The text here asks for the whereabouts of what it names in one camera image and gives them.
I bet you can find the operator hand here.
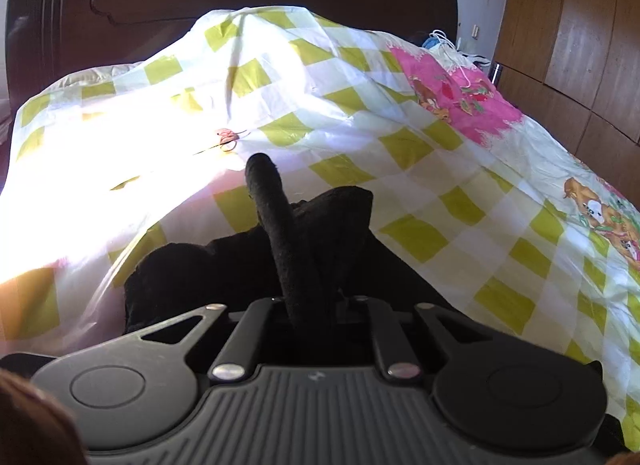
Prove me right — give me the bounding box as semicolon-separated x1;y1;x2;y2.
1;370;87;464

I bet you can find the white cable bundle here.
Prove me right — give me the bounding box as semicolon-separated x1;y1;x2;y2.
422;28;494;92

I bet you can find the brown wooden wardrobe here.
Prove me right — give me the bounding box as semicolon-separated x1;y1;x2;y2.
495;0;639;202

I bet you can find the colourful checked bed quilt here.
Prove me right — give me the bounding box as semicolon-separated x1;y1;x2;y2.
1;7;639;449

